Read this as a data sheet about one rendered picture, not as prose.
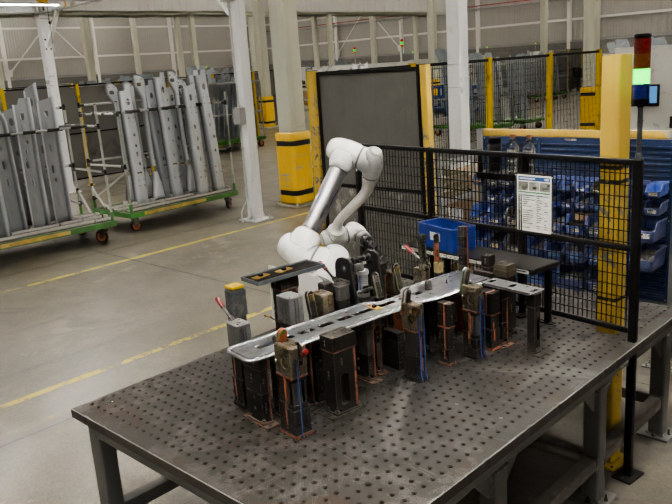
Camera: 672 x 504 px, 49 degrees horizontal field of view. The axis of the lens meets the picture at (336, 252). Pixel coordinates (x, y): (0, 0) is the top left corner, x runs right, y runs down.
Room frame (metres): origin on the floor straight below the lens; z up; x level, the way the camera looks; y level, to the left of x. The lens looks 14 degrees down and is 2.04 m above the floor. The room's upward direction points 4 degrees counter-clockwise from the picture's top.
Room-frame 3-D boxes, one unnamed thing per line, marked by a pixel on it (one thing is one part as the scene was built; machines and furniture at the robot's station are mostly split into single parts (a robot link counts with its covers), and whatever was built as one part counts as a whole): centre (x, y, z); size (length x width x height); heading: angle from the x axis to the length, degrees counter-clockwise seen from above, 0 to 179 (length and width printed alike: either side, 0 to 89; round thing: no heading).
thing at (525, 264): (3.78, -0.73, 1.02); 0.90 x 0.22 x 0.03; 39
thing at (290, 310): (2.99, 0.21, 0.90); 0.13 x 0.10 x 0.41; 39
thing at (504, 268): (3.42, -0.81, 0.88); 0.08 x 0.08 x 0.36; 39
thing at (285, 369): (2.55, 0.19, 0.88); 0.15 x 0.11 x 0.36; 39
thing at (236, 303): (3.02, 0.44, 0.92); 0.08 x 0.08 x 0.44; 39
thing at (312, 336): (3.04, -0.14, 1.00); 1.38 x 0.22 x 0.02; 129
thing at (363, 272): (3.29, -0.10, 0.94); 0.18 x 0.13 x 0.49; 129
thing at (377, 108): (5.94, -0.33, 1.00); 1.34 x 0.14 x 2.00; 46
